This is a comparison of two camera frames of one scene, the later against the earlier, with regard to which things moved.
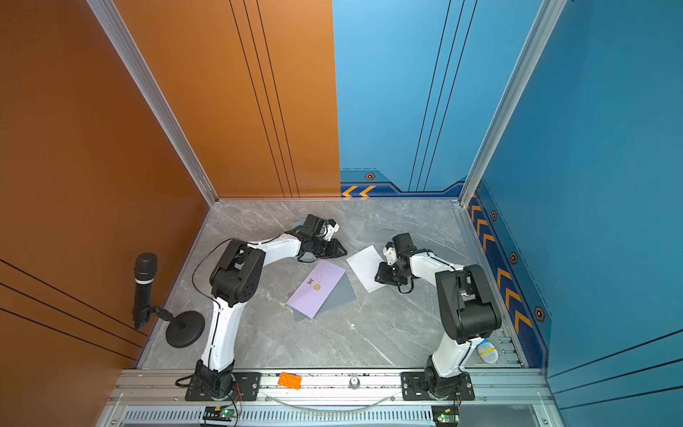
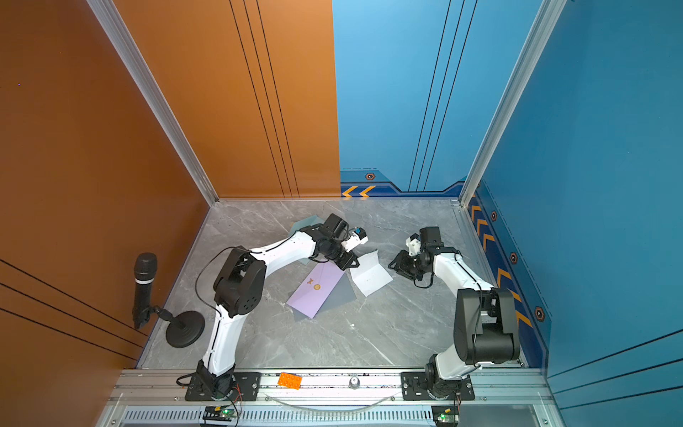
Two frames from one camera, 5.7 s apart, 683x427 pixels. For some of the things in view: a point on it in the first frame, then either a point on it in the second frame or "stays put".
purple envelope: x=314 y=291 stays put
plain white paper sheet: x=366 y=264 stays put
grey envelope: x=343 y=294 stays put
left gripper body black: x=325 y=249 to x=345 y=259
